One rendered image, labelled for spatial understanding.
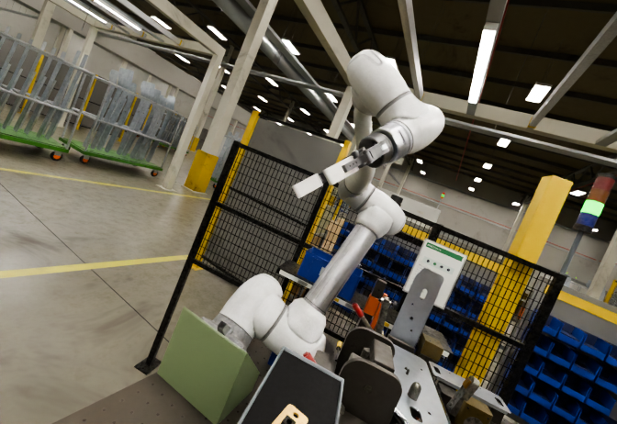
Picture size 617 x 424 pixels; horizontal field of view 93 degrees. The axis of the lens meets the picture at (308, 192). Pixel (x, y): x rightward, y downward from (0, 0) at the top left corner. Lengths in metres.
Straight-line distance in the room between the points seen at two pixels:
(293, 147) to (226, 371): 2.49
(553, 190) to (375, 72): 1.36
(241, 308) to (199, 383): 0.25
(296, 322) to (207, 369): 0.32
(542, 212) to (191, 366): 1.72
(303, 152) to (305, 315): 2.21
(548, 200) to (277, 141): 2.44
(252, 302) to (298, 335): 0.20
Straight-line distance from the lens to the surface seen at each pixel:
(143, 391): 1.21
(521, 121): 5.06
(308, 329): 1.16
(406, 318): 1.48
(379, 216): 1.22
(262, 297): 1.14
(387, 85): 0.76
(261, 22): 8.82
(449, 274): 1.74
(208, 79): 7.42
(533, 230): 1.88
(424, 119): 0.75
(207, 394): 1.15
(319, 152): 3.05
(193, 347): 1.14
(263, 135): 3.44
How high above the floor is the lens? 1.51
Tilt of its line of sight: 3 degrees down
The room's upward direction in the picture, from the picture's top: 23 degrees clockwise
